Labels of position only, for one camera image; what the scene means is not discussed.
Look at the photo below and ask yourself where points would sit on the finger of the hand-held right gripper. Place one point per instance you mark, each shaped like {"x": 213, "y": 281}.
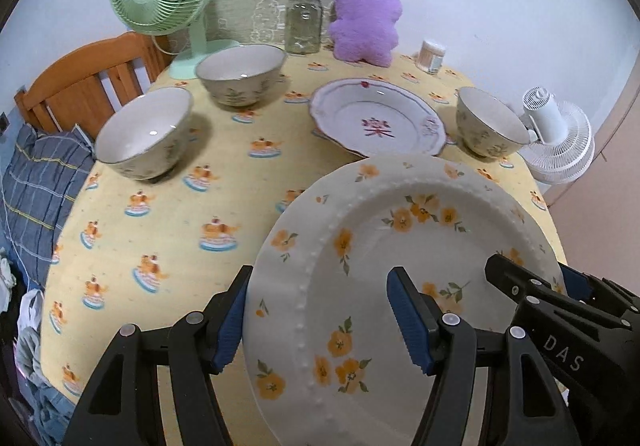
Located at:
{"x": 575, "y": 281}
{"x": 505, "y": 271}

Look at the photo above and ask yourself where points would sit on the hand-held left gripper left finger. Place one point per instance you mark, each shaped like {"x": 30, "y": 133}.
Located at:
{"x": 232, "y": 326}

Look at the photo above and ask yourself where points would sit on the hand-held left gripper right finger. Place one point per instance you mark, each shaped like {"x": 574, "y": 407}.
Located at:
{"x": 407, "y": 316}

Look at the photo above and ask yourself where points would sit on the white plate with yellow flowers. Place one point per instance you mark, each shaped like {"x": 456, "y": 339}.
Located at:
{"x": 380, "y": 246}

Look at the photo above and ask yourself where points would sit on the white plate with red flower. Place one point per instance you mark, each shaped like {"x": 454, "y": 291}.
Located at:
{"x": 370, "y": 110}

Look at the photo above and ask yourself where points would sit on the floral ceramic bowl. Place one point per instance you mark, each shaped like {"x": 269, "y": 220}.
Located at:
{"x": 240, "y": 70}
{"x": 140, "y": 125}
{"x": 487, "y": 118}

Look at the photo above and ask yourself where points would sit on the yellow printed tablecloth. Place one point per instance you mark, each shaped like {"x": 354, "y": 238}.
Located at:
{"x": 240, "y": 196}

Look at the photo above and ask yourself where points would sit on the white desk fan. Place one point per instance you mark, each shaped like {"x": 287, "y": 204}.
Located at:
{"x": 560, "y": 145}

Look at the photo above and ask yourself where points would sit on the white plastic bag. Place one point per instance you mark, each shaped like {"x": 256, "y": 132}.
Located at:
{"x": 31, "y": 313}

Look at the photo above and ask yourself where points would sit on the grey cloth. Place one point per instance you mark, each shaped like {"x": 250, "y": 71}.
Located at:
{"x": 30, "y": 356}

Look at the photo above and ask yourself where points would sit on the cotton swab container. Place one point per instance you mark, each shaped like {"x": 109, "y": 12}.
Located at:
{"x": 432, "y": 58}

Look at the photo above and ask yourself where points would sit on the white cloth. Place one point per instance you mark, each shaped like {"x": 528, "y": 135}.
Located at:
{"x": 6, "y": 273}

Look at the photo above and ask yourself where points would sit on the blue plaid pillow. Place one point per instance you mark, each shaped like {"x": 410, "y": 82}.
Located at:
{"x": 45, "y": 186}

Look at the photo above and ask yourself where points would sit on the wooden bed headboard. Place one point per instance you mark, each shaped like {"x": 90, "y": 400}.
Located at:
{"x": 80, "y": 85}

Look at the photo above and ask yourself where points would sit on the purple plush toy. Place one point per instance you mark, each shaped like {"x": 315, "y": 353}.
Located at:
{"x": 365, "y": 20}

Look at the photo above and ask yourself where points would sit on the glass jar with dark lid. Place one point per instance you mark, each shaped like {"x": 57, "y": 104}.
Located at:
{"x": 302, "y": 25}

